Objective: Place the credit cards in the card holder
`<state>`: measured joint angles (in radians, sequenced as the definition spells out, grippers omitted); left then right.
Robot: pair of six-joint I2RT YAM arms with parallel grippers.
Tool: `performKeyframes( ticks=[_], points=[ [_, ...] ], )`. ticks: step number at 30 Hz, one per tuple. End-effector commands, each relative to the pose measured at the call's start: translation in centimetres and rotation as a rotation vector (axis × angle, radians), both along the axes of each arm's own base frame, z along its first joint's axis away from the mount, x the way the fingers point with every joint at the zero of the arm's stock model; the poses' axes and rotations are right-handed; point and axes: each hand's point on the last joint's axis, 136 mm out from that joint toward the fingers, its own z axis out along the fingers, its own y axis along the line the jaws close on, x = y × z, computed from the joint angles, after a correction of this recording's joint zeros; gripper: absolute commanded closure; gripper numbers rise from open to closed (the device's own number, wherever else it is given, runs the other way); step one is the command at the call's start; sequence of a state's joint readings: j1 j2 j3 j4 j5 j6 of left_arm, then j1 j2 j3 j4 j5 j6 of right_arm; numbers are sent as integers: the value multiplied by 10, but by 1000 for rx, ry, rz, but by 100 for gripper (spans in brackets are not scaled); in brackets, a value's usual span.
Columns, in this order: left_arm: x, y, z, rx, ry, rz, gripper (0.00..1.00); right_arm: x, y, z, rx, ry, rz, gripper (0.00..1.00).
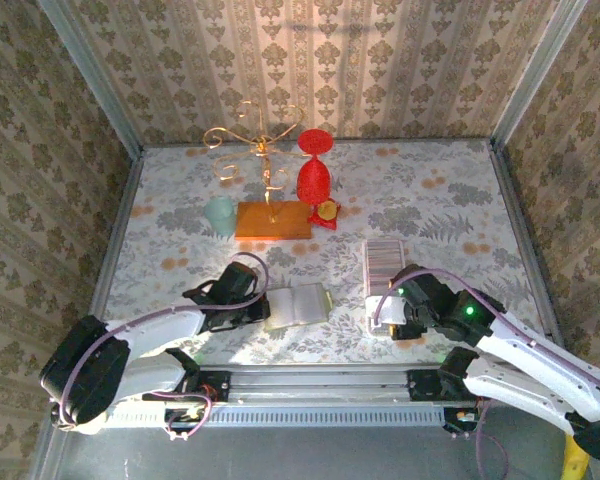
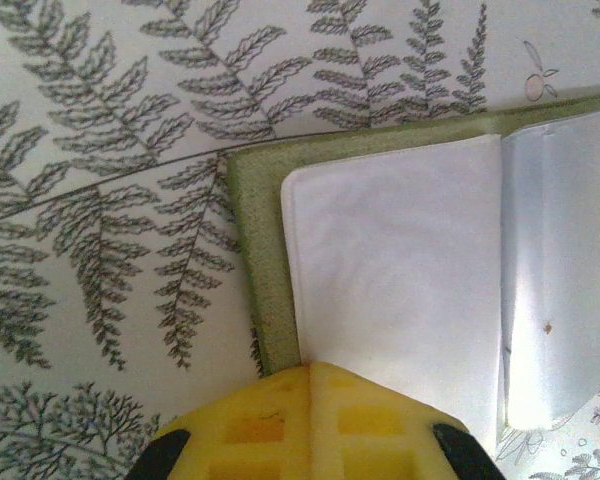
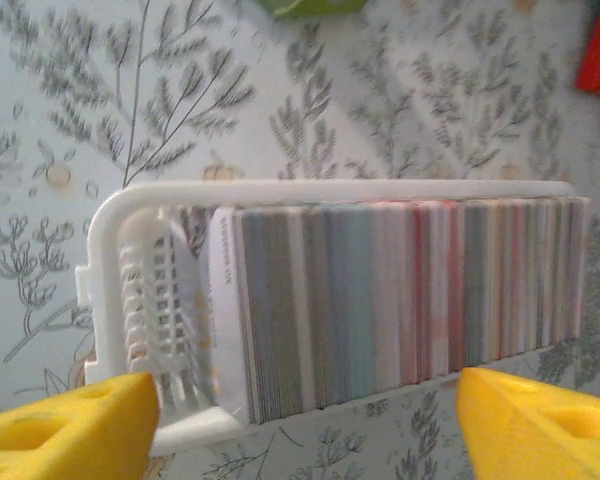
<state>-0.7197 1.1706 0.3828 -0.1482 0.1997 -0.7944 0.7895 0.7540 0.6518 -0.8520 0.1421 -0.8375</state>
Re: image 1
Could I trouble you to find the gold wire stand wooden base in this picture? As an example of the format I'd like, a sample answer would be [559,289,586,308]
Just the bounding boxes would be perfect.
[202,98,315,242]

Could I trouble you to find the pale green cup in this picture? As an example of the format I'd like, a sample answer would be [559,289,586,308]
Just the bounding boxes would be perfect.
[203,195,237,237]

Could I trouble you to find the white slotted cable duct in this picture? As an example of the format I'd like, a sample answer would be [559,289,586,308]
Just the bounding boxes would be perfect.
[102,402,446,429]

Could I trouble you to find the small controller board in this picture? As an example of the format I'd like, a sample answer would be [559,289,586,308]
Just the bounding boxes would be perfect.
[162,405,211,435]
[442,407,486,440]

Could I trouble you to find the aluminium frame post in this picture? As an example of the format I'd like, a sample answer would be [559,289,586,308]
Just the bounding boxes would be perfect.
[37,0,146,157]
[489,0,590,146]

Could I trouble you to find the floral fern print table cover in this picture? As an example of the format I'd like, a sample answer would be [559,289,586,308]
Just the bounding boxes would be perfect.
[90,139,556,366]

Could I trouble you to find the aluminium frame side rail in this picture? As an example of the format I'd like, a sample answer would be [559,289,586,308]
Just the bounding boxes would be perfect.
[488,139,566,351]
[87,147,147,321]

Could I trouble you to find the red goblet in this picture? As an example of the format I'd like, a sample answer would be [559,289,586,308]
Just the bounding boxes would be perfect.
[296,128,334,205]

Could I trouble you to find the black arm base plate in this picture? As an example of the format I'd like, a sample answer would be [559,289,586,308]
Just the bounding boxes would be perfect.
[407,368,481,401]
[144,372,231,403]

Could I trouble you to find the yellow banana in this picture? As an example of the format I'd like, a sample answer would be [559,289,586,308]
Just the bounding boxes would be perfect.
[559,433,592,480]

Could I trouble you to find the red yellow snack packet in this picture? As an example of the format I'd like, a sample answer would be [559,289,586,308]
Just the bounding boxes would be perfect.
[307,197,342,231]

